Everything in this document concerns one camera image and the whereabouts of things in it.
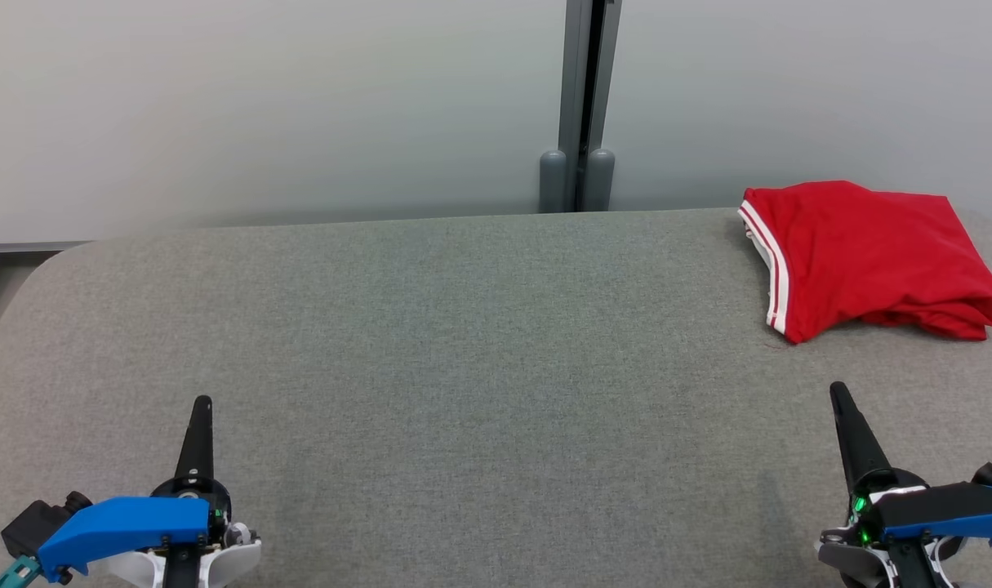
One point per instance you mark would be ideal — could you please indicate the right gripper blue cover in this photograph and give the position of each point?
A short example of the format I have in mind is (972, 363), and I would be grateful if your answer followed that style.
(945, 510)

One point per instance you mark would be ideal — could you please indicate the grey metal partition post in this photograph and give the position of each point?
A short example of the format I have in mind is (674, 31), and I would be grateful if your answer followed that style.
(576, 82)

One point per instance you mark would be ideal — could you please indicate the red basketball jersey white sleeves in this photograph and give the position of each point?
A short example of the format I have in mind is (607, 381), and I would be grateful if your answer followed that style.
(863, 245)

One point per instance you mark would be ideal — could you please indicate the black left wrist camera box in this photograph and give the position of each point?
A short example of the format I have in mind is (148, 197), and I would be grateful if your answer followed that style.
(34, 523)

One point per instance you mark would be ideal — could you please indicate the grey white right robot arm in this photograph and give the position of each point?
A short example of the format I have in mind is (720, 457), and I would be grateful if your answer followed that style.
(851, 565)

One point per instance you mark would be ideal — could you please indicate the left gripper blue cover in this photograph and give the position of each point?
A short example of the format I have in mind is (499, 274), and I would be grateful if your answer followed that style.
(128, 523)

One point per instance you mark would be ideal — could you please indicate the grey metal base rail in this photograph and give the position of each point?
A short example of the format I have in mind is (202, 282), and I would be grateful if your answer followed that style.
(30, 247)

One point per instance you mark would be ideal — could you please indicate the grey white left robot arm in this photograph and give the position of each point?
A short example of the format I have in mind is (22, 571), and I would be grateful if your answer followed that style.
(234, 559)

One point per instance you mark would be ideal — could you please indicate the grey cylindrical post bumper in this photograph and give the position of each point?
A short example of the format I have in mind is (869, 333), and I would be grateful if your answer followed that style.
(600, 181)
(553, 184)

